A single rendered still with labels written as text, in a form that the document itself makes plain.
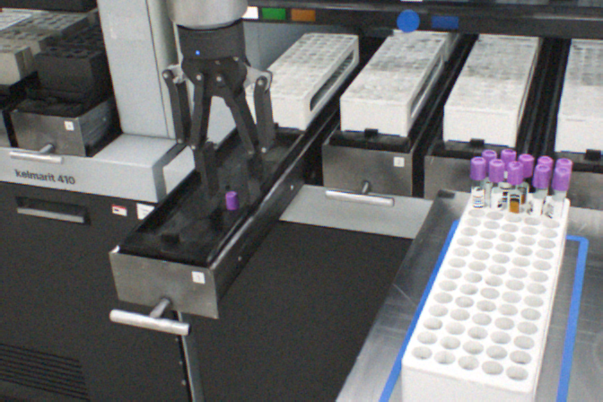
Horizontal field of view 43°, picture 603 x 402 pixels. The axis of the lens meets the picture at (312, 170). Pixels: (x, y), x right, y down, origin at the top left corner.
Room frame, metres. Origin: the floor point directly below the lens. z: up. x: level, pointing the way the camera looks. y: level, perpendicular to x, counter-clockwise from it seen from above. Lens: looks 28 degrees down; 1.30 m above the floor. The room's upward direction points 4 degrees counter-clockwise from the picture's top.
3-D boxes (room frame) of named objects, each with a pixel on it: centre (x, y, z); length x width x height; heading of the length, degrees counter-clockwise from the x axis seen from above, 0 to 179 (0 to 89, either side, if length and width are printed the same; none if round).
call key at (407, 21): (1.02, -0.14, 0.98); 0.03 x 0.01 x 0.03; 69
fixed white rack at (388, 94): (1.16, -0.14, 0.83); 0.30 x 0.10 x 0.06; 159
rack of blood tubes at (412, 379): (0.57, -0.16, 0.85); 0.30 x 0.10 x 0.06; 157
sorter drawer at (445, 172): (1.23, -0.34, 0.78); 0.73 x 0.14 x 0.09; 159
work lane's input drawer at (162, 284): (1.03, 0.07, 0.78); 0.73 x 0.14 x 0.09; 159
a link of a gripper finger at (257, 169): (0.84, 0.06, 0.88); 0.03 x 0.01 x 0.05; 69
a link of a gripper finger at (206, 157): (0.86, 0.13, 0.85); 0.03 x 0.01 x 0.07; 159
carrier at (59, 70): (1.26, 0.41, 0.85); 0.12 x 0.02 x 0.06; 69
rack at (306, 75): (1.20, 0.00, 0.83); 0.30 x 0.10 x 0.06; 159
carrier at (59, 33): (1.44, 0.50, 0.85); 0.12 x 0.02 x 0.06; 69
